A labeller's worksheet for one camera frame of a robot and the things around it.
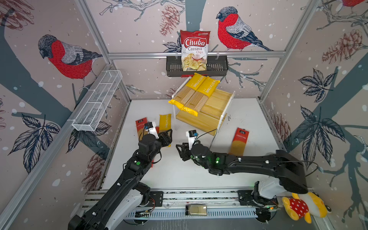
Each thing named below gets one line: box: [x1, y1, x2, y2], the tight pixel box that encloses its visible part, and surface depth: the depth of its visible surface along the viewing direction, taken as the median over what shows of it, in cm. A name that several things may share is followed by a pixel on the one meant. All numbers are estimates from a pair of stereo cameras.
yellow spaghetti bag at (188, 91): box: [168, 72, 207, 110], surface depth 78 cm
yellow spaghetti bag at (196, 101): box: [180, 76, 221, 117], surface depth 76 cm
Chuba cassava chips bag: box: [180, 29, 211, 72], surface depth 87 cm
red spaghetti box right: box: [228, 127, 250, 157], surface depth 95 cm
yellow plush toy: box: [282, 191, 332, 224], surface depth 67 cm
